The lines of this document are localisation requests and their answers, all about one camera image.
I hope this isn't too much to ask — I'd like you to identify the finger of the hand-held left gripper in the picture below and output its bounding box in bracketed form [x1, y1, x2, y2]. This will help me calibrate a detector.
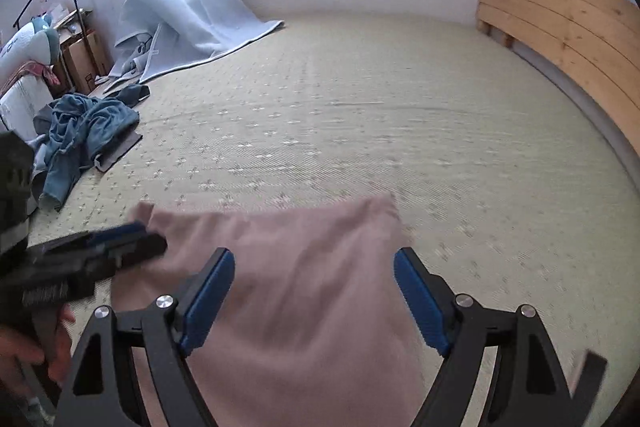
[89, 222, 151, 248]
[117, 234, 168, 268]

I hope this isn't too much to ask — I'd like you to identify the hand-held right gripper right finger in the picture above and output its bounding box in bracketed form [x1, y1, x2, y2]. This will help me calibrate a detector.
[393, 248, 573, 427]

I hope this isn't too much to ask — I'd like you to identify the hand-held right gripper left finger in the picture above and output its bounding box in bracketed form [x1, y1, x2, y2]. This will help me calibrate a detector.
[52, 248, 236, 427]

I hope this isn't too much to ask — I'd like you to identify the tan t-shirt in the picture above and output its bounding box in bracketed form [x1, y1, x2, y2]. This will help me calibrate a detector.
[110, 193, 441, 427]

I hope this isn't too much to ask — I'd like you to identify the person's left hand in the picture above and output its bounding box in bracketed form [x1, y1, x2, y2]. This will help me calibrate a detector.
[0, 307, 76, 385]

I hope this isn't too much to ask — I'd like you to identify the grey garment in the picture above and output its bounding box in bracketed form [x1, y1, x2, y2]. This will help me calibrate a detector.
[32, 84, 151, 172]

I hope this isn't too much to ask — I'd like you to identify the dark blue garment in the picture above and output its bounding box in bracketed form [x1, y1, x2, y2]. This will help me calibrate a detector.
[37, 94, 141, 212]

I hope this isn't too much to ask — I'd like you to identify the white suitcase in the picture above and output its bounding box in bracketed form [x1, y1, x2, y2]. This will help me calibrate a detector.
[0, 74, 53, 132]

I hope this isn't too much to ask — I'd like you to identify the brown cardboard box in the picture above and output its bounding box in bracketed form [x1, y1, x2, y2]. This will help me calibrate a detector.
[62, 32, 111, 92]

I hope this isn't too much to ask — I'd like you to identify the plush shark pillow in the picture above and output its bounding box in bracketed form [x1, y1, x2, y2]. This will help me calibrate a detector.
[0, 17, 62, 80]

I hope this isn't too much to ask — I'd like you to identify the light blue blanket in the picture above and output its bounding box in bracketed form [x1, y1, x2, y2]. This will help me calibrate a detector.
[102, 0, 286, 90]

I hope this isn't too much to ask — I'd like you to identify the wooden headboard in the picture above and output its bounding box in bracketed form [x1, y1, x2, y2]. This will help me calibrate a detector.
[475, 0, 640, 145]

